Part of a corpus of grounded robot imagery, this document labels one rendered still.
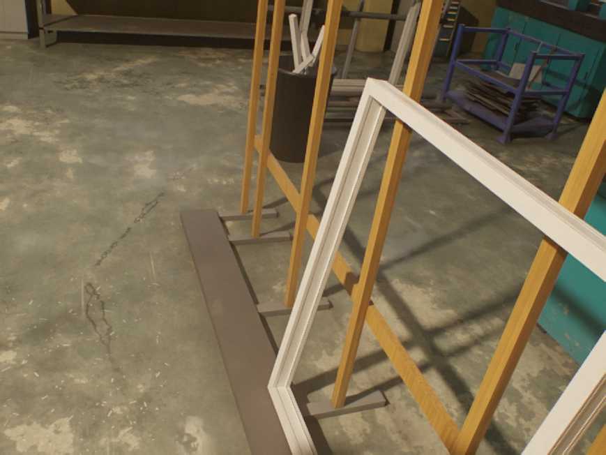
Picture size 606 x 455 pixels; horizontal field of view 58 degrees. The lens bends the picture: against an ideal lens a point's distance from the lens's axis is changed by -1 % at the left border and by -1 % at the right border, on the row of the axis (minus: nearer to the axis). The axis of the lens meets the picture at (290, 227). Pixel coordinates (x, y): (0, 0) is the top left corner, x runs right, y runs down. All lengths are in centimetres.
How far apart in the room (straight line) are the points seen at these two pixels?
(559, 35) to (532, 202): 689
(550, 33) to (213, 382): 668
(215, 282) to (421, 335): 117
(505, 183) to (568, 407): 48
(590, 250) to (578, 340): 210
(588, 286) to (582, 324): 21
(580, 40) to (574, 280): 503
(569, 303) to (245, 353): 171
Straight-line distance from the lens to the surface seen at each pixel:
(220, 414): 254
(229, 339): 278
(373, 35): 907
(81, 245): 355
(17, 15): 800
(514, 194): 130
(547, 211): 124
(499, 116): 651
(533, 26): 846
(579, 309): 321
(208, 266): 324
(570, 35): 798
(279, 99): 455
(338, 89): 635
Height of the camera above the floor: 195
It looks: 31 degrees down
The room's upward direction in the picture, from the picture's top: 8 degrees clockwise
